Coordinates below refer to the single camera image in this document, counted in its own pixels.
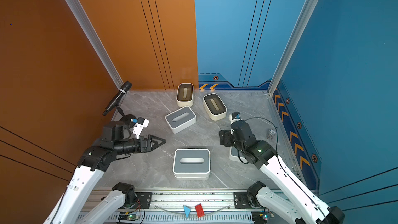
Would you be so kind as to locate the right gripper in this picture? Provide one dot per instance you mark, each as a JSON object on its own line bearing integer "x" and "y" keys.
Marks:
{"x": 225, "y": 135}

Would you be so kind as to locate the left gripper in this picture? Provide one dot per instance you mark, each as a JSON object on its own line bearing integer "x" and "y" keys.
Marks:
{"x": 143, "y": 149}

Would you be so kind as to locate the grey lid tissue box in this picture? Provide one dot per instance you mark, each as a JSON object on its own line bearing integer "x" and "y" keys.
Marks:
{"x": 181, "y": 119}
{"x": 236, "y": 155}
{"x": 192, "y": 162}

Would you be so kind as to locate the bamboo lid tissue box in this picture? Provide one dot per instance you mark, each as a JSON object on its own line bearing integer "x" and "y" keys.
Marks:
{"x": 192, "y": 178}

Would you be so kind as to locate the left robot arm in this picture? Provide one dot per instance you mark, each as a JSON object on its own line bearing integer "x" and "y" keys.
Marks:
{"x": 111, "y": 146}

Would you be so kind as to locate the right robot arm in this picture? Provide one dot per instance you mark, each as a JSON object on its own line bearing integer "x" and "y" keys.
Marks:
{"x": 300, "y": 205}

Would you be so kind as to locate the cream tissue box angled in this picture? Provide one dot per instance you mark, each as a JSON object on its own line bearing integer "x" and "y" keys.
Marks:
{"x": 214, "y": 107}

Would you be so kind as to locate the cream tissue box rear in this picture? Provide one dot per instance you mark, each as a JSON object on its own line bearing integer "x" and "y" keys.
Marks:
{"x": 185, "y": 95}

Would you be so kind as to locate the black microphone on stand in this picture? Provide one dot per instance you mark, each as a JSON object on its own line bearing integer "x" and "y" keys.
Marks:
{"x": 128, "y": 119}

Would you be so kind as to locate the small clear bottle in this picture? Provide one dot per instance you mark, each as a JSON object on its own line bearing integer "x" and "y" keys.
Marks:
{"x": 271, "y": 134}

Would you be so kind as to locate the red block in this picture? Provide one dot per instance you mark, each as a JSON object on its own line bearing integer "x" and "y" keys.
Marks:
{"x": 199, "y": 211}

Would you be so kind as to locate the blue triangle piece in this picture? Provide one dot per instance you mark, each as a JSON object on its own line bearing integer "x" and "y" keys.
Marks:
{"x": 187, "y": 211}

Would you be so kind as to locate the left circuit board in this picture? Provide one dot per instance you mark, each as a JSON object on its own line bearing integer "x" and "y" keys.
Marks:
{"x": 128, "y": 217}

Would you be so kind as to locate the circuit board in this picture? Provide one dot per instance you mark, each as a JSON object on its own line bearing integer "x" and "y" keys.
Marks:
{"x": 261, "y": 217}
{"x": 128, "y": 217}

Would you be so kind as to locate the right circuit board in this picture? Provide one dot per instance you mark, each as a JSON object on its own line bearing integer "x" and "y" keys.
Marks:
{"x": 261, "y": 217}

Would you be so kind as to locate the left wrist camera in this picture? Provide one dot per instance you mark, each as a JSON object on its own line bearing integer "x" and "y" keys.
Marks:
{"x": 138, "y": 125}

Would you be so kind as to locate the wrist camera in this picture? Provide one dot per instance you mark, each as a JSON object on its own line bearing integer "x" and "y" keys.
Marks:
{"x": 234, "y": 117}
{"x": 138, "y": 125}

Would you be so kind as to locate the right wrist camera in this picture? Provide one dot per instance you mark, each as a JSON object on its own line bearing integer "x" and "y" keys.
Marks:
{"x": 234, "y": 117}

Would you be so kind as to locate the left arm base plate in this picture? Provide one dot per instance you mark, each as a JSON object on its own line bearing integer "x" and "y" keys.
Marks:
{"x": 140, "y": 199}

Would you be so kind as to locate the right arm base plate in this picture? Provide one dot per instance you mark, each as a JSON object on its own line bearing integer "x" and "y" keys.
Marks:
{"x": 245, "y": 200}

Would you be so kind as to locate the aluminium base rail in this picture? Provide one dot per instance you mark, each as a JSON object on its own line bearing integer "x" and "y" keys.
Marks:
{"x": 167, "y": 208}

